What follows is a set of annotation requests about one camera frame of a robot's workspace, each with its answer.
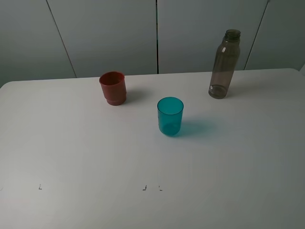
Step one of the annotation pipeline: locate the teal transparent plastic cup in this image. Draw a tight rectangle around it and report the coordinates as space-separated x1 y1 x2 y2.
157 97 184 136

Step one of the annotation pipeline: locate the red plastic cup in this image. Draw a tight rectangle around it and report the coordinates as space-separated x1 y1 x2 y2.
99 72 127 106

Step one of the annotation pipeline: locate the smoky transparent water bottle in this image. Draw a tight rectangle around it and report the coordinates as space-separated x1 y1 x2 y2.
208 29 241 99

